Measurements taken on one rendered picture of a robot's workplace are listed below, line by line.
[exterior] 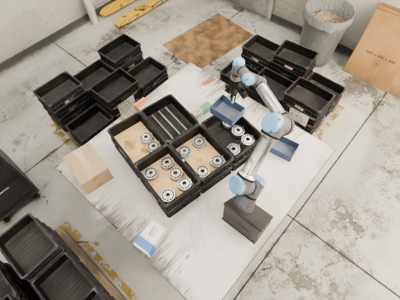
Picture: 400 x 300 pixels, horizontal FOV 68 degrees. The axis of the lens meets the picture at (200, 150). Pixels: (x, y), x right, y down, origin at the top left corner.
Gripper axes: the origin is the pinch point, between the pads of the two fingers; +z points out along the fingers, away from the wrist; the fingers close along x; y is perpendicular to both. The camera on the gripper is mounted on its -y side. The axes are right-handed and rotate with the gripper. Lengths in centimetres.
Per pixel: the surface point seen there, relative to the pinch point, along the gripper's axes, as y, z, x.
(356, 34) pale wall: -2, 50, -258
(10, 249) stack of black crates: 65, 84, 169
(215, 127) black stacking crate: 9.3, 29.8, 5.2
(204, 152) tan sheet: -0.3, 32.5, 28.4
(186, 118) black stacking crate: 32.8, 30.8, 14.7
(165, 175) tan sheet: 7, 36, 62
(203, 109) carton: 32.6, 35.0, -7.4
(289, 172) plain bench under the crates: -56, 41, -9
